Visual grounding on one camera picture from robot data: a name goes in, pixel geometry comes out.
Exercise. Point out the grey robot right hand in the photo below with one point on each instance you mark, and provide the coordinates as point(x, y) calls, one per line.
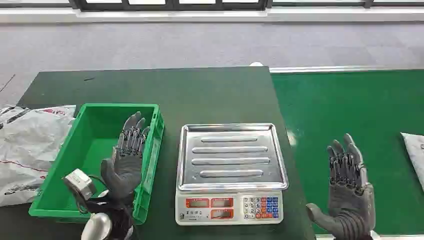
point(351, 202)

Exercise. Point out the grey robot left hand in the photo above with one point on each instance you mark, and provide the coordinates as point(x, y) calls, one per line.
point(124, 169)

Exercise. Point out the pale glossy plastic parcel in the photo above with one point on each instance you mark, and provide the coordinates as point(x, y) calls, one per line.
point(415, 155)

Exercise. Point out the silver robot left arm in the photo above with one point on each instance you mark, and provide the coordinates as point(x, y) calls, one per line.
point(96, 228)

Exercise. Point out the green plastic crate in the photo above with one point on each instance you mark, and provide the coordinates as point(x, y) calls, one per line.
point(89, 132)

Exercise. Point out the green conveyor belt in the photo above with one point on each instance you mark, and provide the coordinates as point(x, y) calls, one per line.
point(331, 109)

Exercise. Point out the white parcel bag red print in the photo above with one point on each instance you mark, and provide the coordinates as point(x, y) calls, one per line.
point(26, 149)

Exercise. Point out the steel scale tray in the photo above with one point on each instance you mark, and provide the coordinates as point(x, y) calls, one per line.
point(232, 132)

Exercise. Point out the white electronic scale body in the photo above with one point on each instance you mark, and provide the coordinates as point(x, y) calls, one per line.
point(236, 207)

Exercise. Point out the small white rounded object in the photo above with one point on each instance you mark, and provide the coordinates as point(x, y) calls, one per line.
point(256, 64)

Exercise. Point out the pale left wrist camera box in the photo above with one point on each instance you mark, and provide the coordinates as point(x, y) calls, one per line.
point(79, 184)

